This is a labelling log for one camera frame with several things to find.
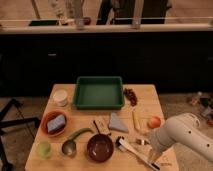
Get gray triangular cloth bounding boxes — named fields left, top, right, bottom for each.
left=108, top=113, right=129, bottom=133

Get green handled metal spoon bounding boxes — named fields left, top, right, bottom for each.
left=61, top=128, right=93, bottom=157

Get white cup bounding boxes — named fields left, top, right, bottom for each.
left=53, top=90, right=68, bottom=107

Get orange bowl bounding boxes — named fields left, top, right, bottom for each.
left=41, top=111, right=67, bottom=137

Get dark red grapes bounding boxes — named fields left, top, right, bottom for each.
left=124, top=88, right=137, bottom=106

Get light green cup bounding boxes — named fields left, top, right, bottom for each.
left=36, top=141, right=51, bottom=159

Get orange fruit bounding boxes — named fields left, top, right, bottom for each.
left=147, top=116, right=161, bottom=129

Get brown handled spatula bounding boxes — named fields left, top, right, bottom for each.
left=94, top=119, right=110, bottom=135

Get blue sponge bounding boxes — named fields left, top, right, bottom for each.
left=47, top=115, right=65, bottom=132

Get black chair base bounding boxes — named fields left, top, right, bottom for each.
left=0, top=99, right=40, bottom=171

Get purple bowl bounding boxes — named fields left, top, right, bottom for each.
left=86, top=134, right=114, bottom=163

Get green plastic tray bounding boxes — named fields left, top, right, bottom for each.
left=73, top=76, right=125, bottom=110

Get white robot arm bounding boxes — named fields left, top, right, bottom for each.
left=148, top=113, right=213, bottom=163

